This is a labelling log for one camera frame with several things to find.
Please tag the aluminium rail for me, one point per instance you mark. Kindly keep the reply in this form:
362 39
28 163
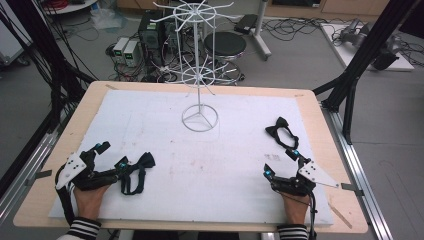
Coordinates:
30 166
360 173

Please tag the thin wooden strip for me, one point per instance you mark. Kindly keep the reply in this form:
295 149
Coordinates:
340 216

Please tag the wooden table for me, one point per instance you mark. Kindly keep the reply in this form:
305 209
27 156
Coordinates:
320 156

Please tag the black computer tower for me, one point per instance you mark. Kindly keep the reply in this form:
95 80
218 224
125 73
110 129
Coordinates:
150 33

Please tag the clear plastic bag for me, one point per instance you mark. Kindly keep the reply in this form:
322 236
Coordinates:
106 18

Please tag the grey equipment on platform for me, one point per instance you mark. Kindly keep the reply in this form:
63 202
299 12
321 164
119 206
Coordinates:
355 33

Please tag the white bench power supply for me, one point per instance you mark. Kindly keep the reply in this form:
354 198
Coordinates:
119 49
130 53

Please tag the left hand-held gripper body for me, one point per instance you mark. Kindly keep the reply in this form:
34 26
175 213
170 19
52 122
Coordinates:
87 178

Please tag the white foam mat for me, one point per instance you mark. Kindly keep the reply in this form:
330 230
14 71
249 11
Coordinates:
200 173

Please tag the round white table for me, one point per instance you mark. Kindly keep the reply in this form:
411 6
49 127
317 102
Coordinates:
71 6

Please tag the person's right hand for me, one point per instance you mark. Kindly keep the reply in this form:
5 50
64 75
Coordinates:
296 208

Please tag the black metal frame post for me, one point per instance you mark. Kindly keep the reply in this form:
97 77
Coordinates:
40 50
363 56

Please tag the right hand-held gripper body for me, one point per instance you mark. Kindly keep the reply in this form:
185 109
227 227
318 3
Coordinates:
295 185

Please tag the white floor platform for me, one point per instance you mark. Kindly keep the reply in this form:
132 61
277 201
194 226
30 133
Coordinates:
350 53

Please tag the black flat floor device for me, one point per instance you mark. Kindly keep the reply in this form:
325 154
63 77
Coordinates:
246 24

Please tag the black round stool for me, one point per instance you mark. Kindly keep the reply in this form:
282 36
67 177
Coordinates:
225 45

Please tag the person's left hand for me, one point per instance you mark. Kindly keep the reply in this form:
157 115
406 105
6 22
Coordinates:
89 201

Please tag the white stand pole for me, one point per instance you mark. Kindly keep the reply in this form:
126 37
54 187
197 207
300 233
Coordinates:
260 30

